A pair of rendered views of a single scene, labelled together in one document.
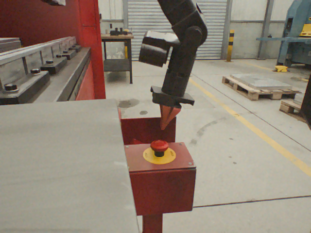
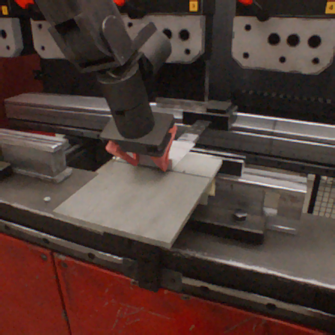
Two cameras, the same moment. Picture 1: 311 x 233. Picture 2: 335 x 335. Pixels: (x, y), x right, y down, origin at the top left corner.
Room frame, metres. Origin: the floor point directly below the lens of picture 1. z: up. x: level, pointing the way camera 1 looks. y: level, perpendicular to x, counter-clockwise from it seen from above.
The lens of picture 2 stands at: (0.30, -0.25, 1.26)
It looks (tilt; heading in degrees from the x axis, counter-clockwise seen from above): 26 degrees down; 124
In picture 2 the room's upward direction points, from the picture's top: straight up
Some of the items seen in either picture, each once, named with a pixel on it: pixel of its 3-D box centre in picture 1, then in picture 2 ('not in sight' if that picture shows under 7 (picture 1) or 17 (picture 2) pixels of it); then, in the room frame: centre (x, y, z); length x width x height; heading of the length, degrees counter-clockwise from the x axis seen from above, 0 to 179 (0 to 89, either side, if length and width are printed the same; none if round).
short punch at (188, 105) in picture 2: not in sight; (180, 85); (-0.02, 0.28, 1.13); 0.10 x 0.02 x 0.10; 12
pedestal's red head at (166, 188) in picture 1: (152, 155); not in sight; (0.45, 0.00, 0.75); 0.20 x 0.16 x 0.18; 6
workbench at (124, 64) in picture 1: (115, 41); not in sight; (5.08, 0.79, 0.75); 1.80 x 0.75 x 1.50; 7
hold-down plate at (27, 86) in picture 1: (26, 86); not in sight; (0.58, 0.34, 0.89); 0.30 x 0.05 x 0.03; 12
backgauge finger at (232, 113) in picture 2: not in sight; (203, 120); (-0.06, 0.44, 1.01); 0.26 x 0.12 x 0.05; 102
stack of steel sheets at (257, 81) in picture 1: (257, 80); not in sight; (3.80, -1.91, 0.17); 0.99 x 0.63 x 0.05; 5
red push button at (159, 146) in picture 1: (159, 150); not in sight; (0.41, -0.02, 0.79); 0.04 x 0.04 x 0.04
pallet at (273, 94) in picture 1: (256, 86); not in sight; (3.80, -1.91, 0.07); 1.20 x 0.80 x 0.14; 5
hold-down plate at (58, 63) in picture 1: (55, 64); not in sight; (0.97, 0.42, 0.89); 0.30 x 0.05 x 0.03; 12
